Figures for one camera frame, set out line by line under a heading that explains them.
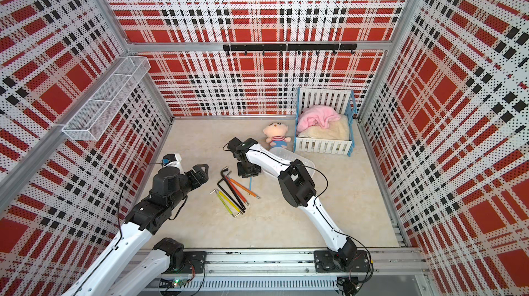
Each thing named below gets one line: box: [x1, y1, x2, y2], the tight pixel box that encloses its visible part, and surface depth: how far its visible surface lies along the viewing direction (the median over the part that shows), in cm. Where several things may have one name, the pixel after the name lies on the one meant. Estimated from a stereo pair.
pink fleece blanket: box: [296, 104, 341, 133], surface depth 103 cm
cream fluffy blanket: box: [297, 114, 350, 140], surface depth 104 cm
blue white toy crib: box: [293, 86, 357, 157], surface depth 105 cm
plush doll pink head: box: [263, 121, 292, 149], surface depth 107 cm
